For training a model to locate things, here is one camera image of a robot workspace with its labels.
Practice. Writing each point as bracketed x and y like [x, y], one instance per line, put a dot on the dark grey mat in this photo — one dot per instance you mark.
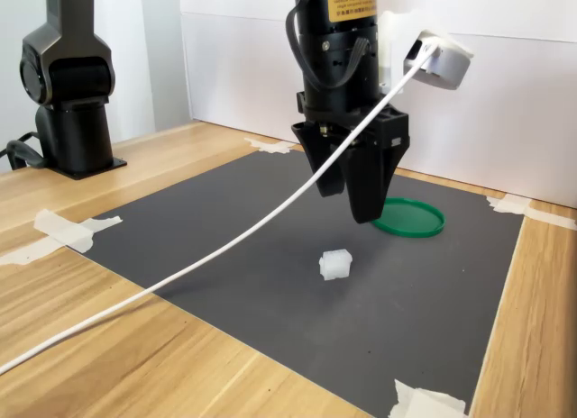
[270, 310]

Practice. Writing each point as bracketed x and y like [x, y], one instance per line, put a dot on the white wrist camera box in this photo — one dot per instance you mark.
[444, 69]

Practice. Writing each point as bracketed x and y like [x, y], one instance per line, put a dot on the small white plastic terminal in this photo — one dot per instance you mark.
[336, 266]

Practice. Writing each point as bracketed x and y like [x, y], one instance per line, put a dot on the round green lid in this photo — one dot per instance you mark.
[414, 220]

